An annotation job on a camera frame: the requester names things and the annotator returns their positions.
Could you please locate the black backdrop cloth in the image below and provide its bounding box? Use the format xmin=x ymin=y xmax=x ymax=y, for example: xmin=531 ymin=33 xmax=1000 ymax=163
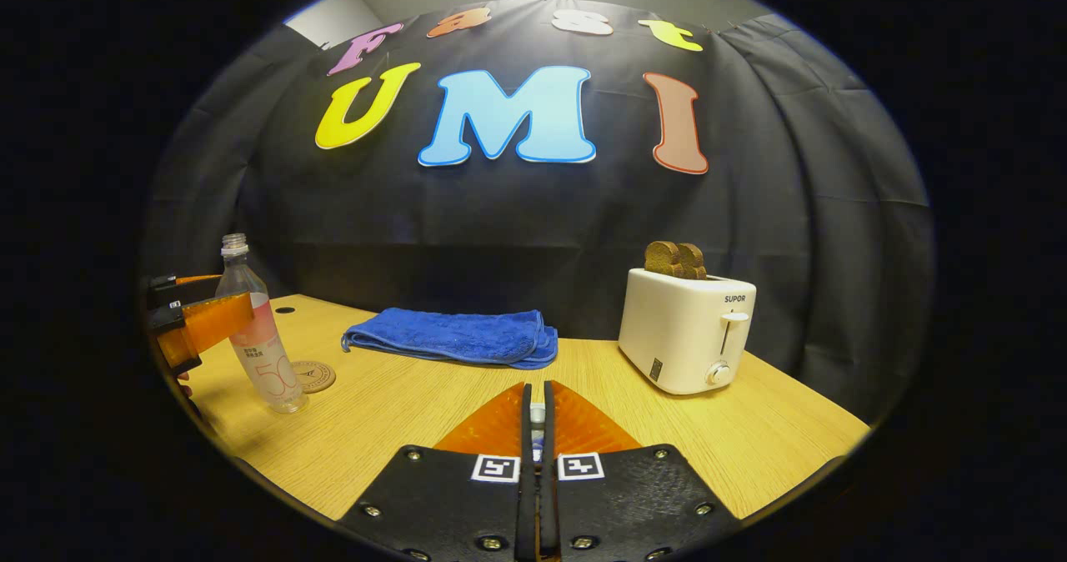
xmin=142 ymin=0 xmax=936 ymax=421

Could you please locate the clear plastic water bottle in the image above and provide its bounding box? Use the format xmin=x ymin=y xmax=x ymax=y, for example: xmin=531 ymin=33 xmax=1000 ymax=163
xmin=215 ymin=233 xmax=309 ymax=415

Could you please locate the round cork coaster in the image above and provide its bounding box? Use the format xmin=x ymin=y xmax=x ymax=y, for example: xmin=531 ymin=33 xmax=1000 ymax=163
xmin=292 ymin=360 xmax=337 ymax=394

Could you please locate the blue folded towel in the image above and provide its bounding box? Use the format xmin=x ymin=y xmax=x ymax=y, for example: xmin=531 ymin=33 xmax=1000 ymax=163
xmin=340 ymin=307 xmax=559 ymax=370

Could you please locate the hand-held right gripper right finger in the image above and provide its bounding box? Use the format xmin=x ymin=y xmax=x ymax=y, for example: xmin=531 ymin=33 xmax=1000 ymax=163
xmin=540 ymin=380 xmax=743 ymax=562

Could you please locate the white toaster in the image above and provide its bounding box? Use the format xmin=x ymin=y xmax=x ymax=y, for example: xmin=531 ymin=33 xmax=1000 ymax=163
xmin=618 ymin=268 xmax=758 ymax=396

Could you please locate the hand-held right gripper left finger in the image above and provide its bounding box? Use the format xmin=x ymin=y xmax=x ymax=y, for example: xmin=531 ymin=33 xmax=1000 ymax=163
xmin=338 ymin=381 xmax=536 ymax=562

